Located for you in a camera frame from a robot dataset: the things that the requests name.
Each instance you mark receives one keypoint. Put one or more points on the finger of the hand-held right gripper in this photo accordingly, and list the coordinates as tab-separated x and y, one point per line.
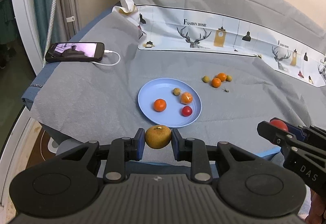
315	135
276	135

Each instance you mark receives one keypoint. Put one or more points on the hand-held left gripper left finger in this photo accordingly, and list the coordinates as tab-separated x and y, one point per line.
139	143

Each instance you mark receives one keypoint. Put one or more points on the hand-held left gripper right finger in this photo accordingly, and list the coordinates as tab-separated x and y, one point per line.
175	143

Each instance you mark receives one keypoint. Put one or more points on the red cherry tomato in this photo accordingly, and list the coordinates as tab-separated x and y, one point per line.
280	124
186	111

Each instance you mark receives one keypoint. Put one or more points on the small green fruit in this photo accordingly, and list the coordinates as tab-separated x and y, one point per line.
229	78
205	79
158	137
176	91

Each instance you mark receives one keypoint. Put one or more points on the blue plate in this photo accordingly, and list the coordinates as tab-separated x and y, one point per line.
163	119

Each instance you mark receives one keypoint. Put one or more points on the orange mandarin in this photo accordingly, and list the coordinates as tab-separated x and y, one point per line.
160	105
222	76
216	82

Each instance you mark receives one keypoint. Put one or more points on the plastic mandarin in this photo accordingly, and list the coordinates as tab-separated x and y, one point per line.
186	98

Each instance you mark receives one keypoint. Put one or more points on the person's right hand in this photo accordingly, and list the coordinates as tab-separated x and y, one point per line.
318	211

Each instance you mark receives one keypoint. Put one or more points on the grey bed sheet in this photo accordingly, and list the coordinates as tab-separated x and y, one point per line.
89	91

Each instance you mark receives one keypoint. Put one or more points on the white deer printed cloth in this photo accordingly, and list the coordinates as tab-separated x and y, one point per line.
173	30

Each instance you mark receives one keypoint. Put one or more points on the black smartphone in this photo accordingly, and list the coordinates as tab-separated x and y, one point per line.
73	51

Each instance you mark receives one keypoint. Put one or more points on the blue mattress cover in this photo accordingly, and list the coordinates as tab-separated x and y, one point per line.
30	91

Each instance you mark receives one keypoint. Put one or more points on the white plastic clip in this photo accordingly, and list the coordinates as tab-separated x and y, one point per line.
70	19

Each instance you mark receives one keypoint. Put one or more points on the white door frame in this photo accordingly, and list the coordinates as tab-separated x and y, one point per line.
23	10

